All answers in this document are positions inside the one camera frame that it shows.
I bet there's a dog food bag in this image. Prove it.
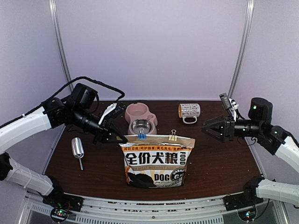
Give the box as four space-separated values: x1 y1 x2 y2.
119 135 195 189

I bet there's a blue binder clip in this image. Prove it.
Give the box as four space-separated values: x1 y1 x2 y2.
138 127 146 140

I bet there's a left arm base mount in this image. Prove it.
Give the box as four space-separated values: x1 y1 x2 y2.
42 194 84 223

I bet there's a pink double pet bowl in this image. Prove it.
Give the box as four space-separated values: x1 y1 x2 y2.
125 103 158 135

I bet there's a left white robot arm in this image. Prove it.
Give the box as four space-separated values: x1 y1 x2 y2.
0 83 127 207

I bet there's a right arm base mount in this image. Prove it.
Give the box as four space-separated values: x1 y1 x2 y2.
223 193 257 222

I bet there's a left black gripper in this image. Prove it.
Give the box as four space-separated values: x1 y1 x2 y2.
71 105 128 144

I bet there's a right aluminium frame post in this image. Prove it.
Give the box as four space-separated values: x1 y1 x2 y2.
228 0 255 98

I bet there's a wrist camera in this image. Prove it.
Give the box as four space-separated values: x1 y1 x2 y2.
98 102 127 125
219 93 239 119

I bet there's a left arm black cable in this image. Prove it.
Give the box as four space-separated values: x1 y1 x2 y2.
0 76 126 129

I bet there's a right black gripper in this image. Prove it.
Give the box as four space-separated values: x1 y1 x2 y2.
202 114 263 144

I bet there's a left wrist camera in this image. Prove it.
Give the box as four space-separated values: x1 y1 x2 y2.
98 102 127 125

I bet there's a gold binder clip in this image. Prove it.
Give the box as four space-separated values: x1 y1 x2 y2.
169 129 177 141

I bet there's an aluminium frame post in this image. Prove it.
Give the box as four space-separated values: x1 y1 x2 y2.
228 0 255 98
49 0 71 83

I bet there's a metal food scoop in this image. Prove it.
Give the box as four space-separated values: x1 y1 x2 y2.
71 137 85 170

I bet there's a white patterned mug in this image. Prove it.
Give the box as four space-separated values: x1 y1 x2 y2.
178 103 201 125

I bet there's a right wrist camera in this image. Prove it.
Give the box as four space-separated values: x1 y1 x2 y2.
219 93 239 119

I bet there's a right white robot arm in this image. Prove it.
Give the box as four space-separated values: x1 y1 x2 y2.
202 93 299 207

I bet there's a left aluminium frame post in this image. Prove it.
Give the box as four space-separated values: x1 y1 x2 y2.
49 0 71 83

